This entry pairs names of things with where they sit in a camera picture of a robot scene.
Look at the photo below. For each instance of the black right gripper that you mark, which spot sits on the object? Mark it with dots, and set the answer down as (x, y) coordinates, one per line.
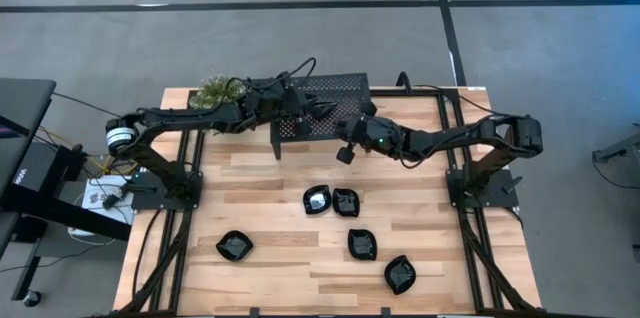
(375, 138)

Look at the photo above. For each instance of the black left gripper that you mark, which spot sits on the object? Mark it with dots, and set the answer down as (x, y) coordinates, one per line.
(280, 103)

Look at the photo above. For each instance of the black square bowl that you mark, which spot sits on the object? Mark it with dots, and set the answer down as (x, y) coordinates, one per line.
(346, 203)
(362, 245)

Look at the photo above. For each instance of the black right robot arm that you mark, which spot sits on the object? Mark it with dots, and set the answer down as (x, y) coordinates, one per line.
(450, 138)

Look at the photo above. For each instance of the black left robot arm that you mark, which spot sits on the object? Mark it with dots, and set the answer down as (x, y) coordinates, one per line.
(190, 115)

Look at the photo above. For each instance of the black leaf-shaped mini plate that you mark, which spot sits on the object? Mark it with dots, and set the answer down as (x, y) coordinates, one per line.
(400, 275)
(317, 203)
(234, 246)

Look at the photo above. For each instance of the black perforated metal shelf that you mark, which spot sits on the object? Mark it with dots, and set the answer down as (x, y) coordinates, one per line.
(350, 93)

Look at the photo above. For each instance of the green plant in black pot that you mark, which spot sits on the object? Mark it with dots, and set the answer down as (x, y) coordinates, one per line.
(210, 93)

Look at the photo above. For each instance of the black table edge clamp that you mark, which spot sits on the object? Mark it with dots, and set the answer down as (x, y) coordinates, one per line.
(254, 313)
(385, 313)

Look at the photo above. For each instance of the white electronics box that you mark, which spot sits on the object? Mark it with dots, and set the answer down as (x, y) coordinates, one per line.
(95, 200)

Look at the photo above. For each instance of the black floor stand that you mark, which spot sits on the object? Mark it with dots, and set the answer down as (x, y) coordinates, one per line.
(620, 150)

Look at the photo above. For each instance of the black desk top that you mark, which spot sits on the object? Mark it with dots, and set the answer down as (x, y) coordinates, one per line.
(25, 98)

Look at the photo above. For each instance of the black computer case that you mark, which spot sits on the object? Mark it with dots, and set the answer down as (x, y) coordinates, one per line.
(30, 173)

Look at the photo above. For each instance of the black caster wheel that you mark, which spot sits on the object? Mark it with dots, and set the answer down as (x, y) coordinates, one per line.
(32, 298)

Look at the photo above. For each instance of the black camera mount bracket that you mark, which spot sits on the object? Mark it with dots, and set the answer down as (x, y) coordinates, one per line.
(402, 80)

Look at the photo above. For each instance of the black aluminium table frame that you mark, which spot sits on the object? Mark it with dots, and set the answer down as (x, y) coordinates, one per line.
(415, 92)

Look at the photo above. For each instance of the black desk leg frame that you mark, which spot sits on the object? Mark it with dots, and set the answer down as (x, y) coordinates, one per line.
(75, 218)

